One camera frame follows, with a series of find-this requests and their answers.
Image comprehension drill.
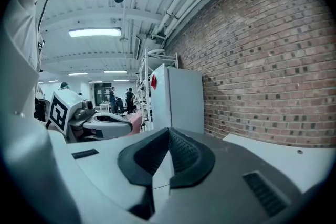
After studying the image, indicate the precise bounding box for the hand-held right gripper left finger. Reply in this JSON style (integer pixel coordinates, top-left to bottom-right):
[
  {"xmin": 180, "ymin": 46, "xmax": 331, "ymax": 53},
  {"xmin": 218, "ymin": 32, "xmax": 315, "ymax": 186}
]
[{"xmin": 49, "ymin": 127, "xmax": 172, "ymax": 224}]

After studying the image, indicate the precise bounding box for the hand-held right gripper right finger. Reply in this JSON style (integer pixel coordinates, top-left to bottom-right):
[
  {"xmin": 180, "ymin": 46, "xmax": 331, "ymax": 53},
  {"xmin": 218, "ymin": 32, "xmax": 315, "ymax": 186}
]
[{"xmin": 154, "ymin": 127, "xmax": 304, "ymax": 224}]

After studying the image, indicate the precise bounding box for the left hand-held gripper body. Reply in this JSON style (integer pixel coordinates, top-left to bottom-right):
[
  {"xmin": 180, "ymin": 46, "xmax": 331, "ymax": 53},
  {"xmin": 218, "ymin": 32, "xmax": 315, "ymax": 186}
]
[{"xmin": 46, "ymin": 90, "xmax": 97, "ymax": 140}]

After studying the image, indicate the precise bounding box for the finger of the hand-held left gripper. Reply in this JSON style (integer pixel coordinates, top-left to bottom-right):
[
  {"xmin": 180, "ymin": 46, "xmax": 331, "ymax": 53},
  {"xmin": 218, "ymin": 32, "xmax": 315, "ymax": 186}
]
[
  {"xmin": 93, "ymin": 112, "xmax": 124, "ymax": 119},
  {"xmin": 83, "ymin": 116, "xmax": 134, "ymax": 140}
]

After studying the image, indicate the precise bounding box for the person's left hand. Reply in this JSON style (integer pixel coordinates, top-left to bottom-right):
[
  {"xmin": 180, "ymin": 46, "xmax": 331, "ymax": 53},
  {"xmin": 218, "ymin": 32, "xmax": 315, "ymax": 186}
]
[{"xmin": 70, "ymin": 128, "xmax": 96, "ymax": 142}]

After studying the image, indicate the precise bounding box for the pink cloth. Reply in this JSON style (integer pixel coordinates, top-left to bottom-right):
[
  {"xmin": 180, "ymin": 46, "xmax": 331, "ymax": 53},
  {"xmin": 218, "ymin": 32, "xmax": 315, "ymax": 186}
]
[{"xmin": 125, "ymin": 112, "xmax": 144, "ymax": 137}]

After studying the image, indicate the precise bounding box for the white metal shelf rack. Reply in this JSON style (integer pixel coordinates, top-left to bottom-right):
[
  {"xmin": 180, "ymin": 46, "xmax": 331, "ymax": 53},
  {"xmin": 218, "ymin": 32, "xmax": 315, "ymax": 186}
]
[{"xmin": 136, "ymin": 48, "xmax": 180, "ymax": 132}]

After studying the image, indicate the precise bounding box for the red paper tag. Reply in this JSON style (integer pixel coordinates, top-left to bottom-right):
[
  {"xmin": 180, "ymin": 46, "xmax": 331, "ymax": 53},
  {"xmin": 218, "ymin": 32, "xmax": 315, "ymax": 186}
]
[{"xmin": 150, "ymin": 74, "xmax": 159, "ymax": 91}]

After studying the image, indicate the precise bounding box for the grey refrigerator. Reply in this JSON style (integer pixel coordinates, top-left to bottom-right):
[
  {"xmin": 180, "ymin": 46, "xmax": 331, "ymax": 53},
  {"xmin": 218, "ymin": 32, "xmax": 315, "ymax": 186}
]
[{"xmin": 150, "ymin": 63, "xmax": 205, "ymax": 135}]

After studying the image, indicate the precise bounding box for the person's beige shirt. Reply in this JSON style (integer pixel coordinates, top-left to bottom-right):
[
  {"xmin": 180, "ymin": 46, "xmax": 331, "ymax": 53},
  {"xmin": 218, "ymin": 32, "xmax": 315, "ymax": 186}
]
[{"xmin": 1, "ymin": 0, "xmax": 81, "ymax": 224}]

